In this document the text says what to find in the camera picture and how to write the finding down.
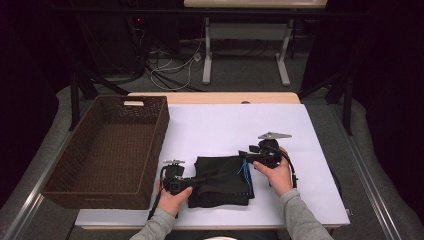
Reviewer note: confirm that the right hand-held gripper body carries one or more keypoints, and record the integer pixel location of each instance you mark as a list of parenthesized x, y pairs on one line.
[(270, 153)]

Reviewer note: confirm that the aluminium floor rail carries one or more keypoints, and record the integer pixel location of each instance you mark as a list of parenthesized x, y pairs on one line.
[(23, 213), (373, 193)]

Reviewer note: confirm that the black swim shorts blue print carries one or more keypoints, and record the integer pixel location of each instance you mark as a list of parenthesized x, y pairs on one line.
[(223, 180)]

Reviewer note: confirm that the dark table grommet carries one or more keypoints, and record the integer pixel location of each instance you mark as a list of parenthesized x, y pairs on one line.
[(246, 102)]

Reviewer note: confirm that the brown wicker basket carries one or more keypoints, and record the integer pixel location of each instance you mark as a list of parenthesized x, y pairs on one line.
[(113, 150)]

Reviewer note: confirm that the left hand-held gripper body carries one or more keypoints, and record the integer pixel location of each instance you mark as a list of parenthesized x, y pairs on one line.
[(173, 181)]

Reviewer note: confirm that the white table mat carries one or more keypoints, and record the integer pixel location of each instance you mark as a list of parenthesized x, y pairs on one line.
[(216, 130)]

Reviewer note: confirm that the black metal stand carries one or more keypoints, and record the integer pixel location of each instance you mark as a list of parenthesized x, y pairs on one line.
[(348, 110), (75, 106)]

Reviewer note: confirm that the person's left hand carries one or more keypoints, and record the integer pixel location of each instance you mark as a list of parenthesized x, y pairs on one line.
[(171, 203)]

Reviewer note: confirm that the wooden table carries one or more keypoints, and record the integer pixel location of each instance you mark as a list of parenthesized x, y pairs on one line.
[(216, 98)]

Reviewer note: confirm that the white-legged desk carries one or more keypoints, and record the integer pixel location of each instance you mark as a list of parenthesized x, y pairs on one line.
[(207, 66)]

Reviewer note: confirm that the person's right hand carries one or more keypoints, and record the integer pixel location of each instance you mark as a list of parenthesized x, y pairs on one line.
[(280, 178)]

